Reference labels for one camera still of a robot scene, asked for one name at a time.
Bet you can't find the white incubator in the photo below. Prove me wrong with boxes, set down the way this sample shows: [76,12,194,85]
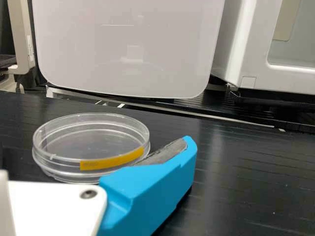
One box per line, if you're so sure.
[209,0,315,95]

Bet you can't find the white box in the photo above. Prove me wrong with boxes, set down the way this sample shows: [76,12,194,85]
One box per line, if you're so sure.
[31,0,226,99]

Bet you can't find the petri dish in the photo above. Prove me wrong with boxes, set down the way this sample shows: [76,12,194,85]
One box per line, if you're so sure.
[31,112,151,184]

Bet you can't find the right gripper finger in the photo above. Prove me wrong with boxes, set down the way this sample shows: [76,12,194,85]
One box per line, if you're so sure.
[92,136,198,236]

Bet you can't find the cream microscope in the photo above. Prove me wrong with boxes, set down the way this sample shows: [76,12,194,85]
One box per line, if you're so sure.
[0,0,37,77]

